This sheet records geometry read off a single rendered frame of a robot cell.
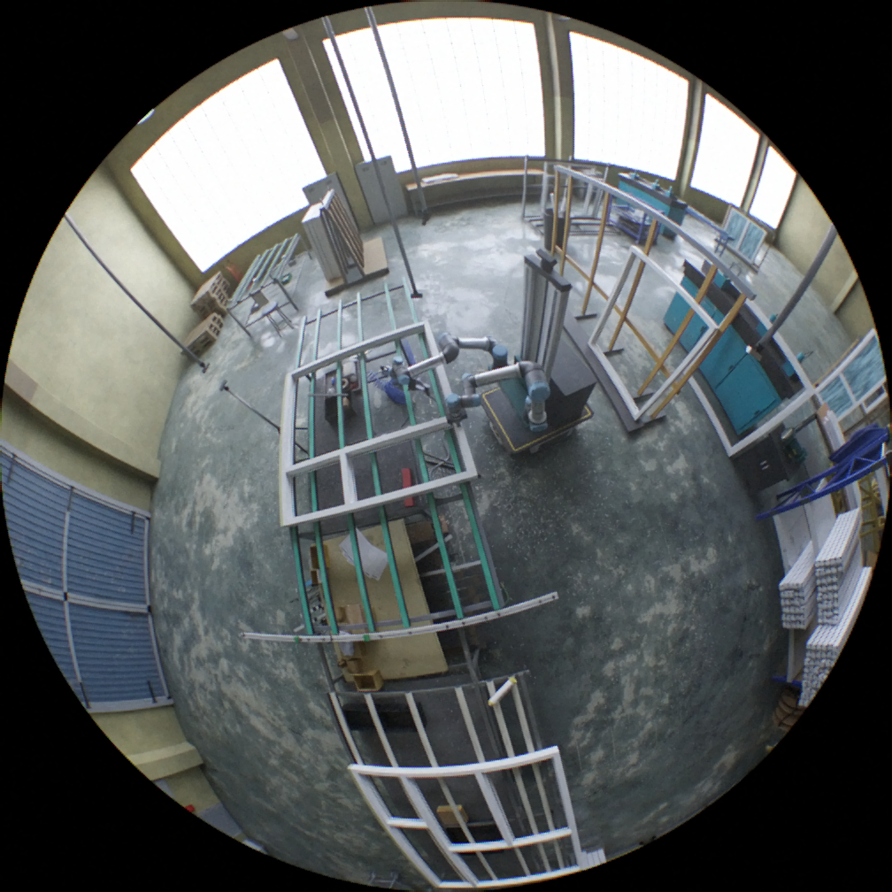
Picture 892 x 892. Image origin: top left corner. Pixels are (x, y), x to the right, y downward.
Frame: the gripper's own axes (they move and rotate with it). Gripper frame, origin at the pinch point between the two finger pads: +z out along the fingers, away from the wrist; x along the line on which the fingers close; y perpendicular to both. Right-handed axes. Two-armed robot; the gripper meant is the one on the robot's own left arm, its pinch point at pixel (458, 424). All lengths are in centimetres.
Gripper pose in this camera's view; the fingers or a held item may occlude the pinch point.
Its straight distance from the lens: 182.1
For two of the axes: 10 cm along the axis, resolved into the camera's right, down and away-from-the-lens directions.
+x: 9.6, -2.8, -0.4
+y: 2.4, 8.8, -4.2
